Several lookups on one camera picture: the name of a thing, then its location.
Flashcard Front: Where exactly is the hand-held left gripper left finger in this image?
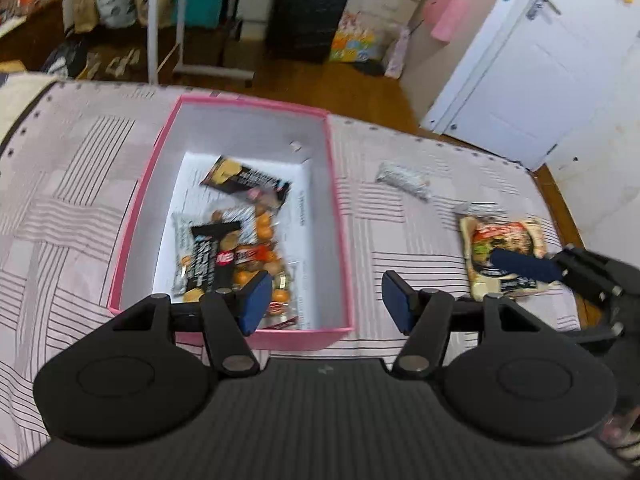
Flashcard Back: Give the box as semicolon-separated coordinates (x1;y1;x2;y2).
107;270;274;376

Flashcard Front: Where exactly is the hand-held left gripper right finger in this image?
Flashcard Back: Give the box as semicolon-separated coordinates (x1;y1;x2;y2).
381;270;544;380

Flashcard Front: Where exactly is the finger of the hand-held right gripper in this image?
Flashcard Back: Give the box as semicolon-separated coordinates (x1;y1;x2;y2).
489;245;626;307

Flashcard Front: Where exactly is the beige snack bag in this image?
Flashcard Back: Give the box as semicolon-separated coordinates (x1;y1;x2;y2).
459;214;568;303

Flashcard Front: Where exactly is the black chip packet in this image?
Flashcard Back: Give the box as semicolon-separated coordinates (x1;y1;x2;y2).
199;155;293;207
175;221;247;306

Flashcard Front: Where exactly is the clear bag of coated nuts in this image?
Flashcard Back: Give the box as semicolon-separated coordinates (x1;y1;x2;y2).
210;205;301;331

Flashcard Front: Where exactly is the silver snack packet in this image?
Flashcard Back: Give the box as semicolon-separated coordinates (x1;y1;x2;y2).
453;201;507;220

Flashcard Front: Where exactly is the grey snack bar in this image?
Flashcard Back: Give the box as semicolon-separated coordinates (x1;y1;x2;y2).
171;211;198;297

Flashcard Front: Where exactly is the pink cardboard box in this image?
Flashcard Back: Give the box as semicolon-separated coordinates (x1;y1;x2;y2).
106;94;357;353

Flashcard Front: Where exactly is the silver snack bar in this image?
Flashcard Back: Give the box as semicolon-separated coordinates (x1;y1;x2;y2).
376;160;432;202

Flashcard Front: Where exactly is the printed paper sheet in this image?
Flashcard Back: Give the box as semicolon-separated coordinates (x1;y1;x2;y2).
152;152;321;331

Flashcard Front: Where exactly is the white door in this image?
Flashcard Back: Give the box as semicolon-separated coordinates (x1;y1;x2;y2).
420;0;640;171

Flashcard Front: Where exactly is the dark floor mat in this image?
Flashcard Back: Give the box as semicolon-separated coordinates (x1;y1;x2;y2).
350;59;388;77

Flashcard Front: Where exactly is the white patterned bag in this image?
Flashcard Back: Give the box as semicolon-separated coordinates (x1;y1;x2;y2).
384;27;412;80

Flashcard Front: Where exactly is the pink hanging bag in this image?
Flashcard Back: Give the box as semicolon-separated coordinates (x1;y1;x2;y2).
422;0;471;43

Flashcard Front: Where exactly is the colourful gift bag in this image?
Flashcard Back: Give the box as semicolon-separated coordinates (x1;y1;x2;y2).
327;10;391;65

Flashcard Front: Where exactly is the black suitcase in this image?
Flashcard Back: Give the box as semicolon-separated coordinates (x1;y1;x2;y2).
265;0;353;65

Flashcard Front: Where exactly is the wooden folding table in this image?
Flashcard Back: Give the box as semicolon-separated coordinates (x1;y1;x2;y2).
145;0;256;86

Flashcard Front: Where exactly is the black bag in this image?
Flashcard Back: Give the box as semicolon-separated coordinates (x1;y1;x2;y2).
40;35;91;78

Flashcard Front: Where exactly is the blue white printed bag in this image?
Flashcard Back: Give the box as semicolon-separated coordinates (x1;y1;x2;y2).
95;0;138;28

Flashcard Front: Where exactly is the brown paper bag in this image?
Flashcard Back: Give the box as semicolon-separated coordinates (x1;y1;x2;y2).
72;0;113;35

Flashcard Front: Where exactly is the wooden nightstand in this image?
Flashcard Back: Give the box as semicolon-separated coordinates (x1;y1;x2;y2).
0;0;68;72

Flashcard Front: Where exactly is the metal door handle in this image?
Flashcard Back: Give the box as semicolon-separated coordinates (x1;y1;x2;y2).
525;0;563;21

